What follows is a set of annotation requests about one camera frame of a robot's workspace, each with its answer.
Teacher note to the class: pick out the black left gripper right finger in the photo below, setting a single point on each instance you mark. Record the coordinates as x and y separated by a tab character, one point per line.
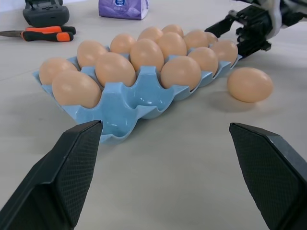
271	177

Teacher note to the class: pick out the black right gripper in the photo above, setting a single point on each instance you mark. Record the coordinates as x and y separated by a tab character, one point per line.
256	24

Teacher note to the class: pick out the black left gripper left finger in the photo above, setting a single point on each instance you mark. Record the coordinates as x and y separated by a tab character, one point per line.
60	182

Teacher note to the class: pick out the loose brown egg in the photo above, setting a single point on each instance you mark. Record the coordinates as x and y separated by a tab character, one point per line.
249	85

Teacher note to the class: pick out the blue egg tray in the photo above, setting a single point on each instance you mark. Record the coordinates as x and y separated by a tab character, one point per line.
144	95

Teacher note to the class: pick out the purple carton box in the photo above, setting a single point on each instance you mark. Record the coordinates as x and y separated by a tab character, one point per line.
123	8

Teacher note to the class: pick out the orange and black pliers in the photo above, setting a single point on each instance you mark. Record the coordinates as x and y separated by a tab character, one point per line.
48	33

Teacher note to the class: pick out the black handheld controller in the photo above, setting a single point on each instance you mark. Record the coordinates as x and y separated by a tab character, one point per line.
45	12

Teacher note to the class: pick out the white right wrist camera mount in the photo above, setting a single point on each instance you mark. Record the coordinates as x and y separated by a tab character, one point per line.
277	16

